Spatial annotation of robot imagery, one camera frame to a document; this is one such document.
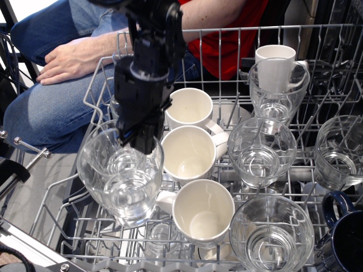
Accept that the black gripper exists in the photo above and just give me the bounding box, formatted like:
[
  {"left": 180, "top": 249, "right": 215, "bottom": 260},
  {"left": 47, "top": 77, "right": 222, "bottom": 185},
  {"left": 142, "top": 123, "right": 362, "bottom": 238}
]
[{"left": 114, "top": 56, "right": 171, "bottom": 155}]

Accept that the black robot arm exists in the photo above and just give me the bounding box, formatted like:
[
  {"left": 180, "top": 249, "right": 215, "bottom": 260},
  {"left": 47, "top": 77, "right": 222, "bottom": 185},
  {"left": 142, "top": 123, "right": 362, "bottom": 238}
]
[{"left": 94, "top": 1, "right": 187, "bottom": 155}]

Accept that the person's bare forearm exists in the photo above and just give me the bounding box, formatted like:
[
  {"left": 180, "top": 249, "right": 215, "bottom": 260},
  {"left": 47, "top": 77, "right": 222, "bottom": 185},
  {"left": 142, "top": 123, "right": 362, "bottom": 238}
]
[{"left": 88, "top": 1, "right": 246, "bottom": 68}]

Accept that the small shot glass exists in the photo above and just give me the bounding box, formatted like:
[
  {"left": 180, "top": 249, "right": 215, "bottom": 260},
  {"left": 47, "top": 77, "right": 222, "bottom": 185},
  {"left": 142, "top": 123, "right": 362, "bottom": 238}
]
[{"left": 143, "top": 223, "right": 182, "bottom": 259}]

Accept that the tall back glass cup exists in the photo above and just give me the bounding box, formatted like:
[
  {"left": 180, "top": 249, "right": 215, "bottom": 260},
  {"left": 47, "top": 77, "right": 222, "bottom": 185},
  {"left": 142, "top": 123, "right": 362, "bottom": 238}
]
[{"left": 248, "top": 63, "right": 310, "bottom": 125}]

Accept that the person's hand on knee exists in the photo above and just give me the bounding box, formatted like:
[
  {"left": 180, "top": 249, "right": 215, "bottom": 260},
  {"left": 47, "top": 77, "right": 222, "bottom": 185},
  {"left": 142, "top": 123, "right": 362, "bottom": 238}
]
[{"left": 36, "top": 37, "right": 103, "bottom": 85}]

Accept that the middle white mug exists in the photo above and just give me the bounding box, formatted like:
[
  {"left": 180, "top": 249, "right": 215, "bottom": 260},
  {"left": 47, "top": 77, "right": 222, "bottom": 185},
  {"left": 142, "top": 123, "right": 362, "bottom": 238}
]
[{"left": 162, "top": 126, "right": 229, "bottom": 186}]

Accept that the white mug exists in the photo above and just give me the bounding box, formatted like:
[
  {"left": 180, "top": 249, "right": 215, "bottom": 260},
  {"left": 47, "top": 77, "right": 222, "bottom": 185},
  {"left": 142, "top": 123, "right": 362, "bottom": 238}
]
[
  {"left": 162, "top": 126, "right": 229, "bottom": 186},
  {"left": 165, "top": 88, "right": 223, "bottom": 134},
  {"left": 255, "top": 45, "right": 309, "bottom": 93},
  {"left": 157, "top": 179, "right": 235, "bottom": 249}
]

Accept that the back white mug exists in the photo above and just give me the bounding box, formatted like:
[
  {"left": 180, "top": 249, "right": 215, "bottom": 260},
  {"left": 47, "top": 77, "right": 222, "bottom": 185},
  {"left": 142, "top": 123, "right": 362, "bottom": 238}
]
[{"left": 165, "top": 88, "right": 223, "bottom": 134}]

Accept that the front white mug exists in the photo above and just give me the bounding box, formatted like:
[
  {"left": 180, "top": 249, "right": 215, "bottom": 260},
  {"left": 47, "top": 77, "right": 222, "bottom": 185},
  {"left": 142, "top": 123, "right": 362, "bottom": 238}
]
[{"left": 157, "top": 179, "right": 235, "bottom": 249}]

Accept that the far white mug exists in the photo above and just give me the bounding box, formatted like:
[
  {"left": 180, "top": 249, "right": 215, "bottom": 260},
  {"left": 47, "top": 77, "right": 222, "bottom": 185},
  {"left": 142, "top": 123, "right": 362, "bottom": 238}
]
[{"left": 255, "top": 45, "right": 309, "bottom": 93}]

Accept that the dark blue mug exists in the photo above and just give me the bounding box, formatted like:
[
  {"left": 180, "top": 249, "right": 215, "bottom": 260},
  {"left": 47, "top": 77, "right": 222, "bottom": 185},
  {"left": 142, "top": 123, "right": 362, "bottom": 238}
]
[{"left": 314, "top": 191, "right": 362, "bottom": 271}]

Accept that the grey wire dishwasher rack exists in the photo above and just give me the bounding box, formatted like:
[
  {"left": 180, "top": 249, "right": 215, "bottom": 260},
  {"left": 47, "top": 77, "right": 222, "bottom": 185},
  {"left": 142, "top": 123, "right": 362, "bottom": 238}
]
[{"left": 29, "top": 19, "right": 362, "bottom": 271}]

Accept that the metal clamp with handle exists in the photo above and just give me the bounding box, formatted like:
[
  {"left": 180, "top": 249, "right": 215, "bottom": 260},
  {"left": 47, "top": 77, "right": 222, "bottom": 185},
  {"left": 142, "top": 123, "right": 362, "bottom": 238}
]
[{"left": 1, "top": 137, "right": 52, "bottom": 200}]

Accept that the black cable bottom left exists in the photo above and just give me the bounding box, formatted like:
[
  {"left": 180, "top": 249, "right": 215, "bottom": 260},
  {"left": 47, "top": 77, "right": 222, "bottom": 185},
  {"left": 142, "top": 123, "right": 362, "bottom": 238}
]
[{"left": 0, "top": 245, "right": 36, "bottom": 272}]

